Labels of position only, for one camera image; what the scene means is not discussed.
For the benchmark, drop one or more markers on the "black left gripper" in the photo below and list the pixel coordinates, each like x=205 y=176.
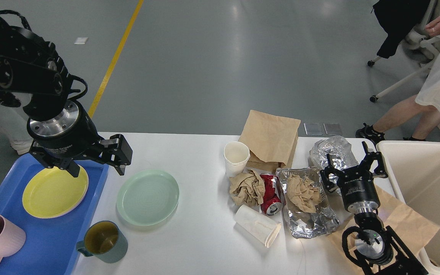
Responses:
x=68 y=135

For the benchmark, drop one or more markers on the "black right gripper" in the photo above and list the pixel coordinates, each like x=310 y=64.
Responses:
x=359 y=194

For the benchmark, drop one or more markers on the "light green plate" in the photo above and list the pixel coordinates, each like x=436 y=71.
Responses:
x=148 y=198

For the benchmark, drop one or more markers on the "dark green mug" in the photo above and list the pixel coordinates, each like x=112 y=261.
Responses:
x=105 y=241

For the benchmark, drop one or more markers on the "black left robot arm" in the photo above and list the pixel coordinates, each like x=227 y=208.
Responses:
x=29 y=64

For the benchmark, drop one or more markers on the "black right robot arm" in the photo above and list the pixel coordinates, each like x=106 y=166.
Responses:
x=369 y=242

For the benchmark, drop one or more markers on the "crumpled aluminium foil ball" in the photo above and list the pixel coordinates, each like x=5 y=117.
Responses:
x=340 y=152

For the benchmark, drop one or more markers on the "metal floor plate right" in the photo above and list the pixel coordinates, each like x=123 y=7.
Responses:
x=333 y=129

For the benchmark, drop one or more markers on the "metal floor plate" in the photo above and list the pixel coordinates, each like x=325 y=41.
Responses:
x=313 y=129
x=333 y=129

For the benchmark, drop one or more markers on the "yellow plate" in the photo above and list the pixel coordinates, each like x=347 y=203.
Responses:
x=54 y=192

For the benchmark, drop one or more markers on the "crumpled brown napkin in foil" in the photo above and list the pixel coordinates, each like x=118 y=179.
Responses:
x=302 y=195

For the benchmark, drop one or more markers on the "aluminium foil tray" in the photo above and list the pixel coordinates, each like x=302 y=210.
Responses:
x=303 y=225

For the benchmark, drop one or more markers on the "metal floor plate left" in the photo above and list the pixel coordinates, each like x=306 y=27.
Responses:
x=313 y=129

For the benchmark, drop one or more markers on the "beige plastic bin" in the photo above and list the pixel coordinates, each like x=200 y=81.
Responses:
x=414 y=172

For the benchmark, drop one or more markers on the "brown paper bag front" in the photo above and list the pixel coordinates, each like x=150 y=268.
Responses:
x=411 y=225

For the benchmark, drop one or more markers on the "brown paper bag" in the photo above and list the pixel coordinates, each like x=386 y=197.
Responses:
x=411 y=225
x=272 y=140

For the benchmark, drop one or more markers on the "crushed red soda can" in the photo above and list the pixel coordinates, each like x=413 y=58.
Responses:
x=271 y=204

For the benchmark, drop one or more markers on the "brown paper bag rear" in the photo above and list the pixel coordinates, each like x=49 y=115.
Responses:
x=272 y=140

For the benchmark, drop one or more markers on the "person in grey trousers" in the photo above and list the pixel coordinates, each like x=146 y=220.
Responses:
x=14 y=126

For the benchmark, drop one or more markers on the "blue plastic tray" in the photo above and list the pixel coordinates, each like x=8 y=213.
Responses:
x=50 y=244

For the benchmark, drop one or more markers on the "crumpled brown napkin left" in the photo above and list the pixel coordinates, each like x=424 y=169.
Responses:
x=247 y=188

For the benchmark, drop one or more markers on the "lying white paper cup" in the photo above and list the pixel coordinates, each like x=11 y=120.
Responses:
x=263 y=228

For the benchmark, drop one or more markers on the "upright white paper cup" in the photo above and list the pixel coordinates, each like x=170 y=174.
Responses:
x=236 y=156

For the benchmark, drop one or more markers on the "white office chair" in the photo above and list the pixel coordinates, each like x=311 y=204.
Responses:
x=419 y=46

